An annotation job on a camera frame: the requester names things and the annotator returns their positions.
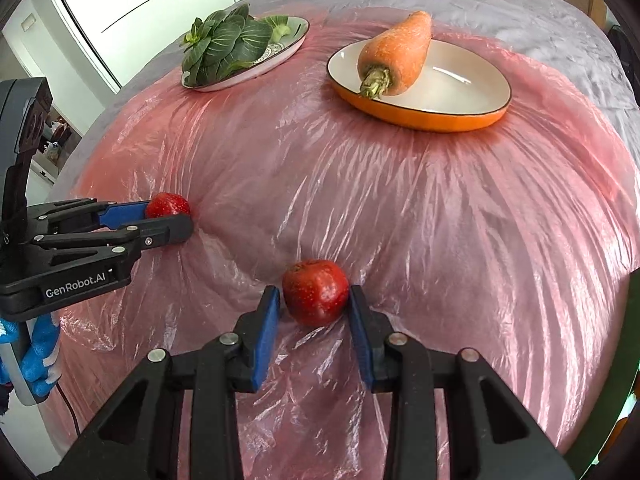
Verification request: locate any white round plate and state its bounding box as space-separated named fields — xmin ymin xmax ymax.
xmin=181 ymin=16 xmax=310 ymax=93

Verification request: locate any green bok choy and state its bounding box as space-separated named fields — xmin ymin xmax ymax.
xmin=180 ymin=2 xmax=291 ymax=87

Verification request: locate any black cable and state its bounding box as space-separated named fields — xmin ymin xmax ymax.
xmin=56 ymin=379 xmax=83 ymax=442

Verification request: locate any large red apple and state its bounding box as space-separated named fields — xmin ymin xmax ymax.
xmin=145 ymin=192 xmax=192 ymax=219

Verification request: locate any pink plastic sheet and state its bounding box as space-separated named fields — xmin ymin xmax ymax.
xmin=50 ymin=5 xmax=640 ymax=480

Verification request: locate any orange oval plate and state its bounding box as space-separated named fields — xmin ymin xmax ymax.
xmin=327 ymin=37 xmax=513 ymax=133

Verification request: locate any person's left hand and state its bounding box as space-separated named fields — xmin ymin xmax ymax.
xmin=21 ymin=312 xmax=63 ymax=397

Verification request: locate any black backpack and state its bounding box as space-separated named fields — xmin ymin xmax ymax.
xmin=607 ymin=22 xmax=638 ymax=77

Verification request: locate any orange carrot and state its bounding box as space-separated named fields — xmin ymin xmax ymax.
xmin=357 ymin=11 xmax=432 ymax=99

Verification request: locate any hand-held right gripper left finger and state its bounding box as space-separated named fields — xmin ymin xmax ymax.
xmin=37 ymin=285 xmax=282 ymax=480

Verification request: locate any small red apple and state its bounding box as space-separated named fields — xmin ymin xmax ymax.
xmin=282 ymin=259 xmax=350 ymax=328

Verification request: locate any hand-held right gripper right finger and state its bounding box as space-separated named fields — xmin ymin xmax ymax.
xmin=348 ymin=284 xmax=576 ymax=480

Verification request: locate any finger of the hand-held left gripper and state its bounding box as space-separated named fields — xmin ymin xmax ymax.
xmin=27 ymin=198 xmax=152 ymax=234
xmin=31 ymin=214 xmax=195 ymax=267

